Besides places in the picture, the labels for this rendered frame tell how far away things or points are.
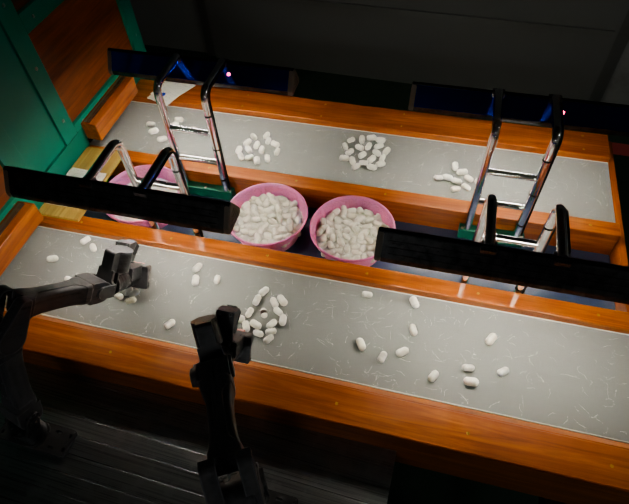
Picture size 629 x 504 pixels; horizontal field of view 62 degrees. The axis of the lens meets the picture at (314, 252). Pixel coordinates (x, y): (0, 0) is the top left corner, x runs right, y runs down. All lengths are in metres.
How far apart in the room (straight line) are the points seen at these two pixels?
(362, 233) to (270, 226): 0.29
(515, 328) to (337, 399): 0.53
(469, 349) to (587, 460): 0.36
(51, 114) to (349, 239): 1.05
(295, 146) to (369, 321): 0.77
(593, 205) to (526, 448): 0.87
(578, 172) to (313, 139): 0.92
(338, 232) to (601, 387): 0.83
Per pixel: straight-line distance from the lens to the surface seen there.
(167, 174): 1.92
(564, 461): 1.38
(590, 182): 1.97
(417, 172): 1.85
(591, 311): 1.60
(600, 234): 1.79
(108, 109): 2.10
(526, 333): 1.53
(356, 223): 1.67
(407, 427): 1.32
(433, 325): 1.48
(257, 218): 1.70
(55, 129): 1.99
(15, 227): 1.79
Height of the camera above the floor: 2.00
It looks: 52 degrees down
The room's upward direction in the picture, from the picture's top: 4 degrees counter-clockwise
